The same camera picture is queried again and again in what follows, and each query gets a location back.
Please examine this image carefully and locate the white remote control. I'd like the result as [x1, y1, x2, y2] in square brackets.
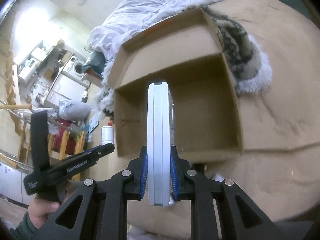
[147, 82, 175, 207]

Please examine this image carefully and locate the left hand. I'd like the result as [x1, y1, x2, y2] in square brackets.
[28, 197, 60, 229]

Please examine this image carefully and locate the wooden chair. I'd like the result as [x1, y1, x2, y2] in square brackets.
[47, 119, 87, 182]

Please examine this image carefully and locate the grey stuffed bag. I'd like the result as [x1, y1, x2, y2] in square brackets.
[59, 100, 92, 121]

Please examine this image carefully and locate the beige bed cover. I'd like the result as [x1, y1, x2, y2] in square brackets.
[87, 0, 320, 239]

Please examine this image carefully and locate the white washing machine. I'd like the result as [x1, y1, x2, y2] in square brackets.
[62, 55, 85, 80]

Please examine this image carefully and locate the cardboard box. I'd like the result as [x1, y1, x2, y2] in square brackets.
[107, 8, 244, 162]

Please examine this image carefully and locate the black and white fluffy blanket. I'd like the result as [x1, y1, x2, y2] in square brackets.
[88, 4, 272, 118]

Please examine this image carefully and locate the white duvet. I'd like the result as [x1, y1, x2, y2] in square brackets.
[88, 0, 223, 60]

